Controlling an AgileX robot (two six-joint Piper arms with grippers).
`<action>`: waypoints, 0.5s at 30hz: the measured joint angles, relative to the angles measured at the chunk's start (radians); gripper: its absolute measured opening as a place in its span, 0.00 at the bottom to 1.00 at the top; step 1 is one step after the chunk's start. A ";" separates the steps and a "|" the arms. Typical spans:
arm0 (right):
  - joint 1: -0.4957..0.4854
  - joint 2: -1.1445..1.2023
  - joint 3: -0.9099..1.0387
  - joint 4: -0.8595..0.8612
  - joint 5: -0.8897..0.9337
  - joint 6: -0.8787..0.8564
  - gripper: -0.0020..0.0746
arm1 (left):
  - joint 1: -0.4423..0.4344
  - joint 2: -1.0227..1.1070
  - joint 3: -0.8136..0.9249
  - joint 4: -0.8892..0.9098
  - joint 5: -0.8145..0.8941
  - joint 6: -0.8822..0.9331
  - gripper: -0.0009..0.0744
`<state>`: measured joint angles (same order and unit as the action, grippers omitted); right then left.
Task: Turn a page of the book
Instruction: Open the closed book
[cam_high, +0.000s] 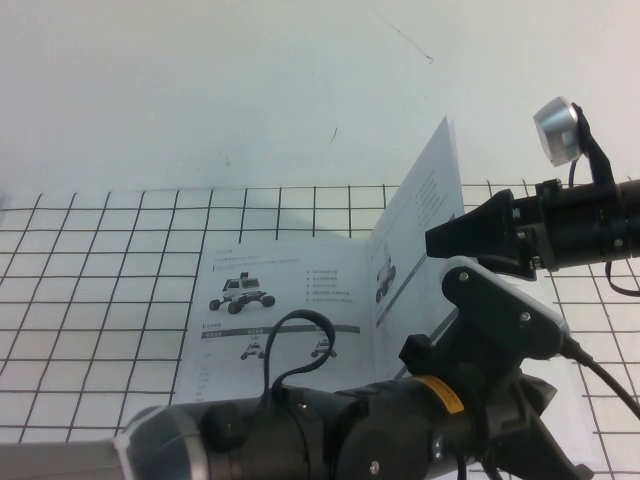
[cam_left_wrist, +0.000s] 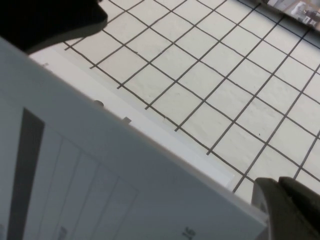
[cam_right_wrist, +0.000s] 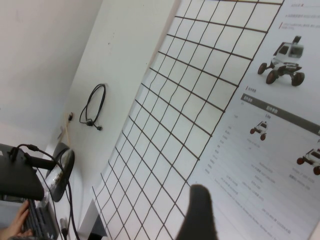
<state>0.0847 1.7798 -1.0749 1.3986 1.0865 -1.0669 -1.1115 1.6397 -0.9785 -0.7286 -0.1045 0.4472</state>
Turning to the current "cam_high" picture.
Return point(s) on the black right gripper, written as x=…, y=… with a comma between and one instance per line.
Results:
x=575, y=225

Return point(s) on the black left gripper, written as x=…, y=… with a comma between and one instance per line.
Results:
x=510, y=450

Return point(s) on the white robot manual book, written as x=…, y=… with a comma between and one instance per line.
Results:
x=290, y=260

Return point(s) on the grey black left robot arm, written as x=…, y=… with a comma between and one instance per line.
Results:
x=300, y=440

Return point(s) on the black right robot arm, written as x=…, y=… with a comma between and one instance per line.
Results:
x=631, y=220

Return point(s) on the white black-grid table cloth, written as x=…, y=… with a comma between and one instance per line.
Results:
x=75, y=300

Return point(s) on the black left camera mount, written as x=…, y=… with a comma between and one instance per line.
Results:
x=490, y=310

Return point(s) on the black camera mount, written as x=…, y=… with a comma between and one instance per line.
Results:
x=597, y=160
x=490, y=310

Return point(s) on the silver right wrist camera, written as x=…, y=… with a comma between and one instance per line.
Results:
x=557, y=130

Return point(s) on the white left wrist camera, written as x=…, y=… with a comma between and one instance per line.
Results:
x=561, y=320

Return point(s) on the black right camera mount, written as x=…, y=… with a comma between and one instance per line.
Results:
x=597, y=160

